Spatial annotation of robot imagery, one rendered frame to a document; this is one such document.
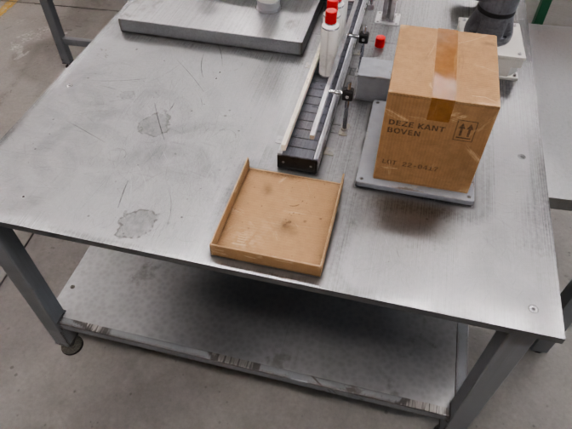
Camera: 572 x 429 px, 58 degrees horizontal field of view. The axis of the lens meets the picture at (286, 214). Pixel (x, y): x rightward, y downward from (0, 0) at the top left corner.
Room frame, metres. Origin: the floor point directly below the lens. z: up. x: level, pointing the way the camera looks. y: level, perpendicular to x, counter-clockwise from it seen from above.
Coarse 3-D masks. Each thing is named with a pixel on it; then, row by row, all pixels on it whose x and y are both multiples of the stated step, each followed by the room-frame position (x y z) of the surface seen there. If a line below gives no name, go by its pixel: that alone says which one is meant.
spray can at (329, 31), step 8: (328, 16) 1.36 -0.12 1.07; (336, 16) 1.37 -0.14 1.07; (328, 24) 1.36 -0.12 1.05; (336, 24) 1.37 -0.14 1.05; (328, 32) 1.35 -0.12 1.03; (336, 32) 1.36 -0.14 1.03; (328, 40) 1.35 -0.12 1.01; (336, 40) 1.36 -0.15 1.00; (320, 48) 1.37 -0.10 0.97; (328, 48) 1.35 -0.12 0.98; (336, 48) 1.36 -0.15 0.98; (320, 56) 1.37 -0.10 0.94; (328, 56) 1.35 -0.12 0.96; (320, 64) 1.37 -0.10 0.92; (328, 64) 1.35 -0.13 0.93; (320, 72) 1.36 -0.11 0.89; (328, 72) 1.35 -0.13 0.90
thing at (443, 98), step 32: (416, 32) 1.20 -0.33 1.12; (448, 32) 1.20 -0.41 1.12; (416, 64) 1.05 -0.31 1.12; (448, 64) 1.05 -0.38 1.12; (480, 64) 1.05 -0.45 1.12; (416, 96) 0.93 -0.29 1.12; (448, 96) 0.93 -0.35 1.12; (480, 96) 0.93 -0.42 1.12; (384, 128) 0.95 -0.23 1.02; (416, 128) 0.93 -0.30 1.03; (448, 128) 0.91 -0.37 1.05; (480, 128) 0.90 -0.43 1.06; (384, 160) 0.94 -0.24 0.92; (416, 160) 0.93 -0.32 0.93; (448, 160) 0.91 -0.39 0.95
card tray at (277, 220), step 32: (256, 192) 0.91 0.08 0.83; (288, 192) 0.91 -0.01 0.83; (320, 192) 0.91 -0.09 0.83; (224, 224) 0.80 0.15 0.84; (256, 224) 0.81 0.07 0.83; (288, 224) 0.81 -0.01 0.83; (320, 224) 0.81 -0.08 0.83; (224, 256) 0.71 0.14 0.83; (256, 256) 0.69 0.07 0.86; (288, 256) 0.71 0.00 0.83; (320, 256) 0.71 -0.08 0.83
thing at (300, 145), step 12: (360, 0) 1.85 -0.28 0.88; (348, 12) 1.76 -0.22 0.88; (336, 72) 1.38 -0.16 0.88; (312, 84) 1.32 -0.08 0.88; (324, 84) 1.32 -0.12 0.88; (312, 96) 1.26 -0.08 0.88; (312, 108) 1.20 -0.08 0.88; (324, 108) 1.20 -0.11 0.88; (300, 120) 1.15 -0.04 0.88; (312, 120) 1.15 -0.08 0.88; (324, 120) 1.15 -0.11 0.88; (300, 132) 1.10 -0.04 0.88; (288, 144) 1.05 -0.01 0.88; (300, 144) 1.05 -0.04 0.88; (312, 144) 1.05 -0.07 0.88; (288, 156) 1.00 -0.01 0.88; (300, 156) 1.00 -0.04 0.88; (312, 156) 1.00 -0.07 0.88
